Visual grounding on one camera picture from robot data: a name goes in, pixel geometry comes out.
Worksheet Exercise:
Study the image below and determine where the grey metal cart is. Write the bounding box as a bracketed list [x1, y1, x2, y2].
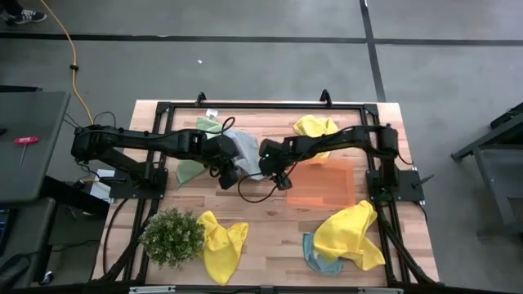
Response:
[450, 101, 523, 238]

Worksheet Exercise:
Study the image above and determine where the green microfiber towel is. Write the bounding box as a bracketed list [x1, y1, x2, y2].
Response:
[176, 108, 225, 189]

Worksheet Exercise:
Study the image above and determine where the black right camera cable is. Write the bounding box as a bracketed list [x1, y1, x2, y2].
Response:
[237, 161, 306, 204]

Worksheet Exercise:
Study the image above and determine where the blue microfiber towel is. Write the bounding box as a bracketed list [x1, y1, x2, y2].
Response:
[302, 232, 345, 277]

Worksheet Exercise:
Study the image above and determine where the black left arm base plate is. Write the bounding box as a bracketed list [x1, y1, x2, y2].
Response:
[99, 166, 169, 201]

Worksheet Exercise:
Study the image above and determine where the person's leg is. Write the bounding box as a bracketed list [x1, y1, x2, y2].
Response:
[0, 0, 25, 17]

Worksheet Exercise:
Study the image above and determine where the dark grey desk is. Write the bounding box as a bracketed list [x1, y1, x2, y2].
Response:
[0, 90, 72, 205]

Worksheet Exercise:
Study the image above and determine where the grey microfiber towel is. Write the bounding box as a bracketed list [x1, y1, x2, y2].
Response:
[222, 129, 267, 182]

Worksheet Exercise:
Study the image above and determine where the person's shoe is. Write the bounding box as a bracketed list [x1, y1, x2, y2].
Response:
[2, 8, 48, 25]

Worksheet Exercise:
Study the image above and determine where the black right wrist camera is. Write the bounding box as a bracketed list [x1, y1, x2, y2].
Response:
[273, 173, 293, 192]

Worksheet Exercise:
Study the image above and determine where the large yellow microfiber towel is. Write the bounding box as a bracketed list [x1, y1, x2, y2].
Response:
[312, 199, 387, 272]

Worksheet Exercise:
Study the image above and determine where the thin black floor cable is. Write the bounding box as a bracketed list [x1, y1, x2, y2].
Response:
[63, 110, 118, 138]

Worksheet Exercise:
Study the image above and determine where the black camera cable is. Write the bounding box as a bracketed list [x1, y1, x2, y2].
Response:
[237, 161, 306, 204]
[206, 116, 237, 142]

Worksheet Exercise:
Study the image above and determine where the black left camera cable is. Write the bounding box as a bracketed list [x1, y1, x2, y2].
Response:
[206, 116, 237, 142]

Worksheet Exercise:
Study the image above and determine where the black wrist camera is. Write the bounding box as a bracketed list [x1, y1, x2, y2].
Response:
[273, 173, 293, 192]
[218, 166, 241, 191]

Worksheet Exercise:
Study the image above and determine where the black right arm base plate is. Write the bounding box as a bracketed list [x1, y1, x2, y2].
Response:
[365, 167, 435, 204]

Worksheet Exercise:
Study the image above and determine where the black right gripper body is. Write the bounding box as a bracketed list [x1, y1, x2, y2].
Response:
[257, 137, 296, 177]

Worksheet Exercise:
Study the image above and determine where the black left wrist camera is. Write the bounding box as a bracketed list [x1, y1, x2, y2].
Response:
[218, 166, 241, 191]

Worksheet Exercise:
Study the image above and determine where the orange translucent plastic bin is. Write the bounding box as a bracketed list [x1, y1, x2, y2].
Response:
[285, 156, 357, 211]

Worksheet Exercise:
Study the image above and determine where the white paper sheet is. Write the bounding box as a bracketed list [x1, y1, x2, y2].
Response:
[88, 167, 116, 204]

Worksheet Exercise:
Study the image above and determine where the black aluminium table frame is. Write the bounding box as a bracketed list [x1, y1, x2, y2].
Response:
[92, 100, 440, 287]

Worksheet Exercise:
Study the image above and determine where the yellow waffle-weave towel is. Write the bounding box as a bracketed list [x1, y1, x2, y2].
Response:
[196, 210, 250, 287]

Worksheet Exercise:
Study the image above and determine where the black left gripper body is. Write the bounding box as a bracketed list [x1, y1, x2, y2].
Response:
[203, 133, 241, 172]

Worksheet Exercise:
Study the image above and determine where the yellow power cable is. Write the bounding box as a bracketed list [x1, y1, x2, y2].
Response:
[39, 0, 96, 126]

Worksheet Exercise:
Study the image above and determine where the artificial green plant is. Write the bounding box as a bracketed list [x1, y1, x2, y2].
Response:
[138, 207, 206, 271]

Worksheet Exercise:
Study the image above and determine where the red T-handle hex key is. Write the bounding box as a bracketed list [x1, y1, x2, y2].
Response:
[14, 136, 41, 169]

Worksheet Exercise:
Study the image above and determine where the thick dark cable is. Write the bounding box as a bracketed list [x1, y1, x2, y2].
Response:
[101, 198, 130, 274]

